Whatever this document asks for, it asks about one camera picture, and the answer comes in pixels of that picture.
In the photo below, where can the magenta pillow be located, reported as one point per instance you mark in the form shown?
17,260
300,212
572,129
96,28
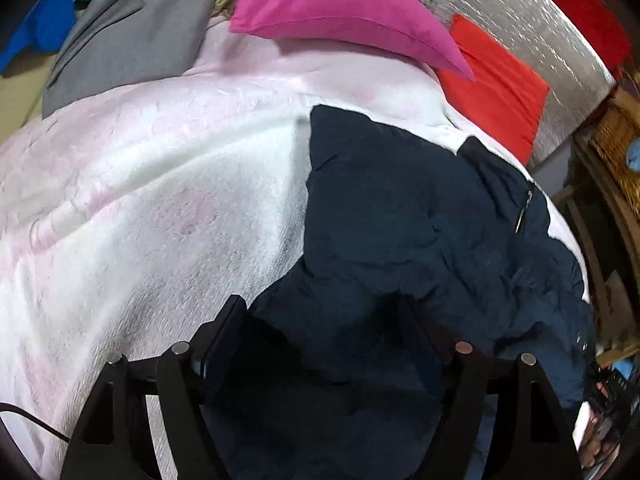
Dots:
340,5

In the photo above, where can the bright blue garment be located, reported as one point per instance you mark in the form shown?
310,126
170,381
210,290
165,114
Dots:
40,25

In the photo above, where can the light blue hanging cloth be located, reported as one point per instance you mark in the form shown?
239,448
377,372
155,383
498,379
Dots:
634,155

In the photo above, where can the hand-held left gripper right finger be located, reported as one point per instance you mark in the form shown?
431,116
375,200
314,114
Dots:
467,380

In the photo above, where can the silver foil insulation mat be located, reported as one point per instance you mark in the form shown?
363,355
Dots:
525,20

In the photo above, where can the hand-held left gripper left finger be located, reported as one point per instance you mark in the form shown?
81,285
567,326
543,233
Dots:
220,350

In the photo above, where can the person's right hand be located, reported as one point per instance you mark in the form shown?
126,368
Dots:
595,435

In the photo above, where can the red orange pillow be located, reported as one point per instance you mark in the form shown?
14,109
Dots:
490,90

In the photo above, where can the grey coat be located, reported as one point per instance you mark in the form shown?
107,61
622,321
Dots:
130,45

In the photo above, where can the large wicker basket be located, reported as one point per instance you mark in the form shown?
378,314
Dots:
617,145

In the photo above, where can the white pink fleece blanket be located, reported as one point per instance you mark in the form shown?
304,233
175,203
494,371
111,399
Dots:
150,185

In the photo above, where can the red velvet cloth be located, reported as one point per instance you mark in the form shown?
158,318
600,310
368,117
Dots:
585,10

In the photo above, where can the navy puffer jacket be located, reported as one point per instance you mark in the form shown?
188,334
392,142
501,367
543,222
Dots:
400,220

